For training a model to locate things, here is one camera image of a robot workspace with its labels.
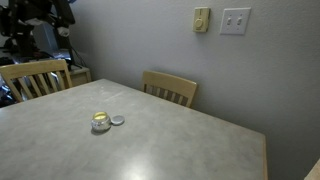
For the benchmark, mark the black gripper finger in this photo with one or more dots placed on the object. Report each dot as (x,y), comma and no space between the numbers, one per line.
(14,16)
(63,15)

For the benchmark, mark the grey flat panel screen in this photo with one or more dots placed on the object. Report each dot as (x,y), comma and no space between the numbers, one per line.
(45,38)

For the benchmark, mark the wide slatted wooden chair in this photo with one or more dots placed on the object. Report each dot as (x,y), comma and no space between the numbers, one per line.
(33,68)

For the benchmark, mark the silver candle container yellow wax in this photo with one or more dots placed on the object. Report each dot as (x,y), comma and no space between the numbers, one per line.
(100,122)

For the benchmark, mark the round silver lid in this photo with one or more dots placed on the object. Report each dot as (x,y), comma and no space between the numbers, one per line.
(117,120)

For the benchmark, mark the low-backed wooden chair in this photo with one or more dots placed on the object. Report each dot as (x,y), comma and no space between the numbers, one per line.
(170,83)

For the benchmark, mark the white double light switch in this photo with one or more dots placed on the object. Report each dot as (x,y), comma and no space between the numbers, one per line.
(235,21)

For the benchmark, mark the small wooden side cabinet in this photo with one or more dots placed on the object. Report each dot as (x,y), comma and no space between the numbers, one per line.
(80,76)

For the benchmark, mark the blue white clutter item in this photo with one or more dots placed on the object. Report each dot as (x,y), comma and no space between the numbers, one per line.
(5,95)

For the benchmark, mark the light wooden counter corner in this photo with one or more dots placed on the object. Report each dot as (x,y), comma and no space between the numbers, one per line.
(314,171)

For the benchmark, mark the black stand pole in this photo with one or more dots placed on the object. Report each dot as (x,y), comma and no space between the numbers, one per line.
(70,53)

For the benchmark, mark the beige wall thermostat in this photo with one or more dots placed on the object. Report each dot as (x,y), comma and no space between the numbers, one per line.
(201,20)

